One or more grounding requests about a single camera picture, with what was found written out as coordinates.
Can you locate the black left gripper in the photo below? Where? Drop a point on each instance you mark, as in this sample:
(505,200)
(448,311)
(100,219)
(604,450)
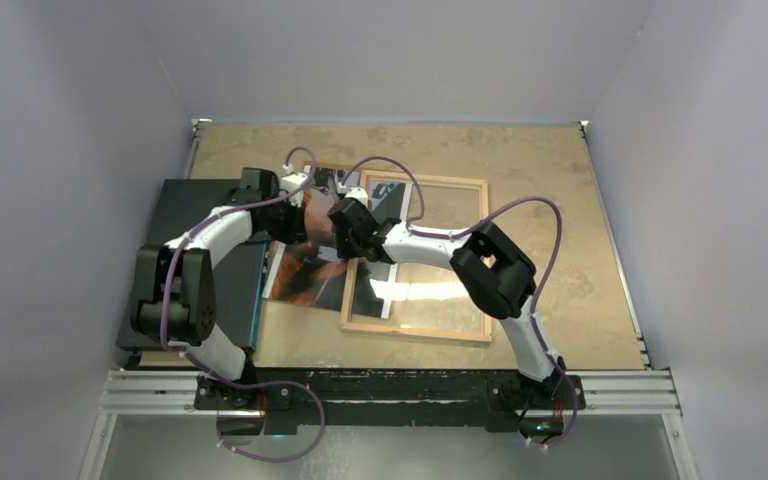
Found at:
(296,232)

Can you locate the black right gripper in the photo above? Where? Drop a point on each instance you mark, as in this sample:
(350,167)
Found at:
(345,250)

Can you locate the colour photo print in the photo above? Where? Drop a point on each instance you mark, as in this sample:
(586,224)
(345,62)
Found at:
(311,273)

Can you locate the clear acrylic sheet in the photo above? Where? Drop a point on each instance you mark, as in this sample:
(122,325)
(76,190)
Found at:
(420,300)

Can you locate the white wooden picture frame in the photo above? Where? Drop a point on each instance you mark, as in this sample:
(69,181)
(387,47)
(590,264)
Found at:
(411,249)

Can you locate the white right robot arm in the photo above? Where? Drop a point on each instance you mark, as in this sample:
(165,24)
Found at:
(497,275)

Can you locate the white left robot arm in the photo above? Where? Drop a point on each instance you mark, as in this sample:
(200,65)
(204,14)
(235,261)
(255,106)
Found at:
(173,299)

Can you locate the brown backing board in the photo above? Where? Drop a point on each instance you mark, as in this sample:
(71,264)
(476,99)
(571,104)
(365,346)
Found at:
(326,165)

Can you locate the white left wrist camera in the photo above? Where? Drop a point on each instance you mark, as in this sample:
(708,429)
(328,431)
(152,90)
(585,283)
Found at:
(293,186)

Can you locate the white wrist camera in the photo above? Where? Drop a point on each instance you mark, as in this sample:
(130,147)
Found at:
(356,192)
(293,186)

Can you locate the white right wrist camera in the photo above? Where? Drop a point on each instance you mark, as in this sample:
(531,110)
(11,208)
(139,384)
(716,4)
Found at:
(356,192)

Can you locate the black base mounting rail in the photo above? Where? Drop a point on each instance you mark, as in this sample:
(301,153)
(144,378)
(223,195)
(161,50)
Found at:
(498,400)

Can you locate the aluminium extrusion rail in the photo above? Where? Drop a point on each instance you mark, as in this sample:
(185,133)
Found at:
(605,392)

